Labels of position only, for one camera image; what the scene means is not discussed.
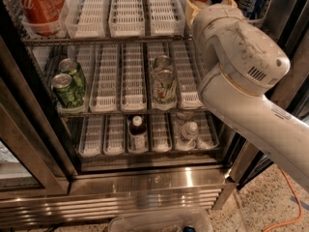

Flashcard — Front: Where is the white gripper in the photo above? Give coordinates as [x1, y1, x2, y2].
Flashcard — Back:
[185, 0, 291, 96]

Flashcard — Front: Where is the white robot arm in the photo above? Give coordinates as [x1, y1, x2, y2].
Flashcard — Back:
[185, 1, 309, 190]

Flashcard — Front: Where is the white plastic can tray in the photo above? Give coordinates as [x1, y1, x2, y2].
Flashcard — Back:
[147, 0, 185, 36]
[109, 0, 145, 37]
[65, 0, 109, 39]

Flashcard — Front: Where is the rear white green soda can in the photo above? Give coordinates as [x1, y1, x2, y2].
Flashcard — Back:
[153, 55, 172, 72]

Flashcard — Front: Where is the white green soda can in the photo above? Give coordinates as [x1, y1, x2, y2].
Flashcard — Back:
[153, 55, 172, 72]
[154, 69, 177, 105]

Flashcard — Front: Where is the front white green soda can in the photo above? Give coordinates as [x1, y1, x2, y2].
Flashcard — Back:
[154, 69, 177, 105]

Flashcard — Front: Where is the stainless steel display fridge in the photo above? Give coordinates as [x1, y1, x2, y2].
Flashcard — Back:
[0, 0, 309, 228]

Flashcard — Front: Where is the open fridge glass door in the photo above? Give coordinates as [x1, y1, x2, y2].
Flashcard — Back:
[237, 142, 273, 190]

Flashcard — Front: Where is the front red cola can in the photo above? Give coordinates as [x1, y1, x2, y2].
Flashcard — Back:
[18, 0, 59, 36]

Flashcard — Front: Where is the blue can in bin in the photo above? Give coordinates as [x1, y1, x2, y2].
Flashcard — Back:
[183, 226, 196, 232]

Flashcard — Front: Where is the rear clear water bottle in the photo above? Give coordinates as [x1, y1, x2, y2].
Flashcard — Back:
[176, 111, 193, 126]

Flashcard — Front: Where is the clear water bottle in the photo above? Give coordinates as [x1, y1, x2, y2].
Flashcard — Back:
[176, 111, 193, 126]
[180, 122, 199, 147]

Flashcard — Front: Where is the front clear water bottle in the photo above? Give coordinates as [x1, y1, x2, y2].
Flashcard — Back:
[180, 122, 199, 147]

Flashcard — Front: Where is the brown juice bottle white cap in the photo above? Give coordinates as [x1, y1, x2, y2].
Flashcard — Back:
[129, 115, 148, 153]

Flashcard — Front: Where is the clear plastic bin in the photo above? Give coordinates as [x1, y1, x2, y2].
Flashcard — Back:
[108, 208, 213, 232]

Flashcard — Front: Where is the middle wire shelf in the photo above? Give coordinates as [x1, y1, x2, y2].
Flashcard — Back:
[59, 107, 209, 118]

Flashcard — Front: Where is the wire shelf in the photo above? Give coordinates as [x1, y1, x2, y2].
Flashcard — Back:
[22, 34, 192, 46]
[59, 107, 209, 118]

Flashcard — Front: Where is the top wire shelf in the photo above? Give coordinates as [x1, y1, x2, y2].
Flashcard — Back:
[22, 34, 192, 46]

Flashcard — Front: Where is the orange power cable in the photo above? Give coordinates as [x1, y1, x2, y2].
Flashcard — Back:
[263, 167, 304, 232]

